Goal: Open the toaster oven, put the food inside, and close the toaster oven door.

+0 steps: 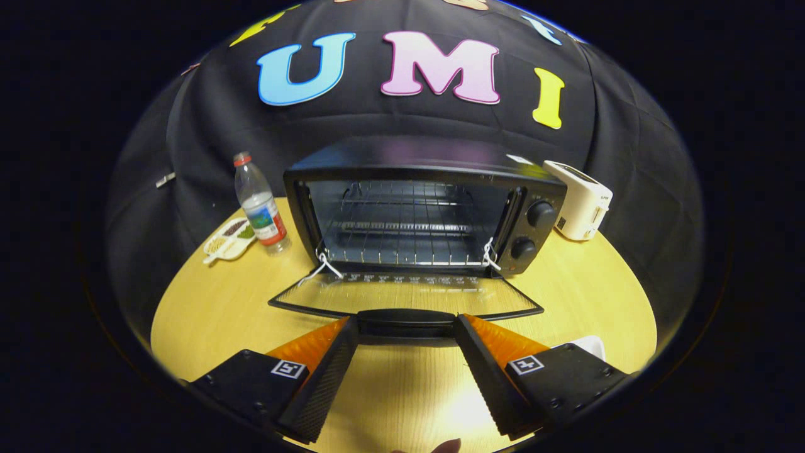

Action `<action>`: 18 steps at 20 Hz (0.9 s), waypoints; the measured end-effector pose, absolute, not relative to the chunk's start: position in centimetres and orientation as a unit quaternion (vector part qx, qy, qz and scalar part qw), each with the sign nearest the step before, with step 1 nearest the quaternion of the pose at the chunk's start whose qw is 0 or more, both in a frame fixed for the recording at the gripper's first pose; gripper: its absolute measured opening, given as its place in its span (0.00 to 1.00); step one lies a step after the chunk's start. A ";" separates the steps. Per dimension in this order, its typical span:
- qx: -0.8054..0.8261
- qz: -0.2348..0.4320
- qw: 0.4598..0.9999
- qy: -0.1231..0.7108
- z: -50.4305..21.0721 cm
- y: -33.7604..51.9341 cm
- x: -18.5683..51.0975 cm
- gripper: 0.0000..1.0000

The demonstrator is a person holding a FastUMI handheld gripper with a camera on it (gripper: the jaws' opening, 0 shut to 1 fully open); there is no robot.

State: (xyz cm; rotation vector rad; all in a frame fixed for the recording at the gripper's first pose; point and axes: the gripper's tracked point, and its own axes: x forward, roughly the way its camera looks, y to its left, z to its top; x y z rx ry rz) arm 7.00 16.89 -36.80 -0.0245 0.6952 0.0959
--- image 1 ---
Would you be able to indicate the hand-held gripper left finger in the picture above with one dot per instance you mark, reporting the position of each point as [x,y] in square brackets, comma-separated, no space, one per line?
[327,384]

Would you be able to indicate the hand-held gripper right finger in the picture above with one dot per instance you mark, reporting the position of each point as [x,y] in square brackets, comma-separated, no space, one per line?
[490,384]

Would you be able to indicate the white square plate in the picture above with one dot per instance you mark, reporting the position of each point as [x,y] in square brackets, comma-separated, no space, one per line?
[591,345]

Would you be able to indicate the black toaster oven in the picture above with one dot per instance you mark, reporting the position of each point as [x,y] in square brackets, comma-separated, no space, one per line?
[409,154]

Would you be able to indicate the white bread toaster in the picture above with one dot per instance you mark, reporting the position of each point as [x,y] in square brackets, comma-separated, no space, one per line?
[582,201]

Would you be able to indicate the white divided snack dish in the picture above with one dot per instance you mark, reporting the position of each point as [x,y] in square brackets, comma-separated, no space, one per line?
[220,245]

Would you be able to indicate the clear plastic water bottle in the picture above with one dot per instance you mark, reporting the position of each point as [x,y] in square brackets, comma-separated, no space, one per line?
[261,214]

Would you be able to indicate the white cloth clip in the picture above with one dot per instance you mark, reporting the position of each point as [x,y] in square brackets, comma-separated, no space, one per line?
[165,180]

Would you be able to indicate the pink cloth clip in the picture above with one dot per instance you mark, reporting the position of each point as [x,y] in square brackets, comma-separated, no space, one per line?
[190,68]

